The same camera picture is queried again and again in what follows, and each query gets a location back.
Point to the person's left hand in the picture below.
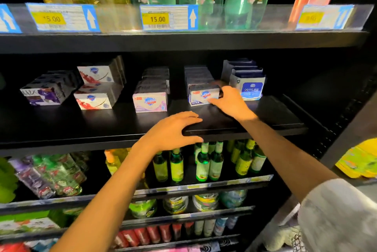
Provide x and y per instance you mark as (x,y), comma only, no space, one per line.
(171,134)

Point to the person's right hand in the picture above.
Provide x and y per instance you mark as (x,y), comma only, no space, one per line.
(232,104)

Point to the black store shelf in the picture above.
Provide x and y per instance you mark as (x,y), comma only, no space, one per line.
(59,128)

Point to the person's left forearm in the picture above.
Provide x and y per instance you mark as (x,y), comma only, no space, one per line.
(103,201)

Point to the person's right forearm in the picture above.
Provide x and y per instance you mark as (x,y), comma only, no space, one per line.
(288,157)

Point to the row of white upright packs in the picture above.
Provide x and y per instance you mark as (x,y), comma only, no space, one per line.
(250,87)

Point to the row of white blue soap boxes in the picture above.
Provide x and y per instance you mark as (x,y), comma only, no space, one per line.
(200,93)

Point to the row of white pink soap boxes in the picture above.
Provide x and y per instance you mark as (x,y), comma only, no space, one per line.
(150,101)

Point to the green lidded wipe tub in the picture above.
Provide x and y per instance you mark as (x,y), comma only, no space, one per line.
(234,197)
(143,209)
(206,201)
(176,204)

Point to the row of white small bottles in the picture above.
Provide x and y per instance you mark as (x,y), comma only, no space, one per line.
(215,225)

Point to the blue white price tag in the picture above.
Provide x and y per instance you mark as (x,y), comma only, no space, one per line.
(9,19)
(62,18)
(169,18)
(324,17)

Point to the long pink packet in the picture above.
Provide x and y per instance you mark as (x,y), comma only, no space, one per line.
(188,247)

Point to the row of purple soap boxes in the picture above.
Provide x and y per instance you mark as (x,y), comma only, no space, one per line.
(44,93)

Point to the yellow detergent jug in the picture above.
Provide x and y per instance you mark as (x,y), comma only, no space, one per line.
(356,160)

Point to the cream white pouch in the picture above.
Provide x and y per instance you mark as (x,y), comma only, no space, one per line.
(283,237)

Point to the green white box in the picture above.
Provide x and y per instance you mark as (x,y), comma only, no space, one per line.
(29,224)

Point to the red snack packet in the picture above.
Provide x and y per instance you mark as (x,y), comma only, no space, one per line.
(13,247)

